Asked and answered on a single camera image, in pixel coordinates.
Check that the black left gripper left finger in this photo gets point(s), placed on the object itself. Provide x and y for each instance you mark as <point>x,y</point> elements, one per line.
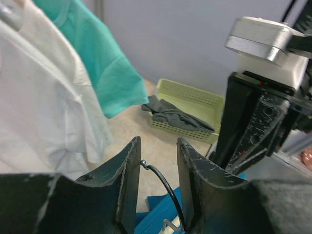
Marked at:
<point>102,201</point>

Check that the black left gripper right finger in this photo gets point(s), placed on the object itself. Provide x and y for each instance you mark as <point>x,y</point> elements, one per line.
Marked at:
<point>217,202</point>

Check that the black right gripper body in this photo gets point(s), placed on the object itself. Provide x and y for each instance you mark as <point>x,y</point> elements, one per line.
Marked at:
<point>298,107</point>

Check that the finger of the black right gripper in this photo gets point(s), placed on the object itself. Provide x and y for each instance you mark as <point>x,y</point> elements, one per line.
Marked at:
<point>239,104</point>
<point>268,113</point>

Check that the blue t-shirt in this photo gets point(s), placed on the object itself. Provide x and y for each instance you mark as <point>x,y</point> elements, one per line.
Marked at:
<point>160,207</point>

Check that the grey t-shirt in basket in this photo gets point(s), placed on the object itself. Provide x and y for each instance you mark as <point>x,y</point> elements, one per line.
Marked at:
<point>163,111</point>

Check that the white t-shirt on green hanger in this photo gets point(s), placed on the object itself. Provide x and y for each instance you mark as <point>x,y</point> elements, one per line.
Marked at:
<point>42,118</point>

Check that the teal t-shirt on hanger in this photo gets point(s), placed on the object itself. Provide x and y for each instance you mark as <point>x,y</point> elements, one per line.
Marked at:
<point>115,81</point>

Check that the white t-shirt on wooden hanger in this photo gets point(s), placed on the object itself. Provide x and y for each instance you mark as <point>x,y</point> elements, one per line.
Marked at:
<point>39,30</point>

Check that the green hanger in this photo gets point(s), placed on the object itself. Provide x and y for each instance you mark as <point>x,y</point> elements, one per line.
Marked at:
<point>12,13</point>

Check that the light green perforated basket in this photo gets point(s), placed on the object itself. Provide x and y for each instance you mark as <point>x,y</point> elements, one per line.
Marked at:
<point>201,104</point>

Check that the pink laundry basket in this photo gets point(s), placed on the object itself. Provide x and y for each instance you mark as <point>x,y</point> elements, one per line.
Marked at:
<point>306,157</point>

